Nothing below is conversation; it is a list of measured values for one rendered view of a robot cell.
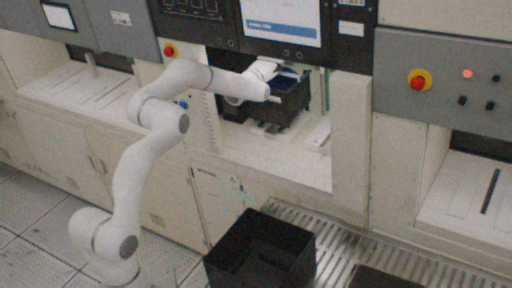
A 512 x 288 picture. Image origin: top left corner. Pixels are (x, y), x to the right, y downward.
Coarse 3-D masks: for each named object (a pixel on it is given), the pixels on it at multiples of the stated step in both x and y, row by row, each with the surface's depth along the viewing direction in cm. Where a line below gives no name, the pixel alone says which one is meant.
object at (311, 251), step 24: (240, 216) 167; (264, 216) 168; (240, 240) 172; (264, 240) 177; (288, 240) 168; (312, 240) 156; (216, 264) 162; (240, 264) 170; (264, 264) 170; (288, 264) 168; (312, 264) 162
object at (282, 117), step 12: (276, 60) 193; (300, 84) 200; (276, 96) 195; (288, 96) 194; (300, 96) 203; (252, 108) 207; (264, 108) 203; (276, 108) 199; (288, 108) 196; (300, 108) 206; (264, 120) 207; (276, 120) 203; (288, 120) 199
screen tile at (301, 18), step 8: (288, 0) 142; (296, 0) 141; (304, 0) 139; (312, 0) 138; (280, 8) 146; (288, 8) 144; (312, 8) 139; (280, 16) 147; (288, 16) 146; (296, 16) 144; (304, 16) 143; (312, 16) 141
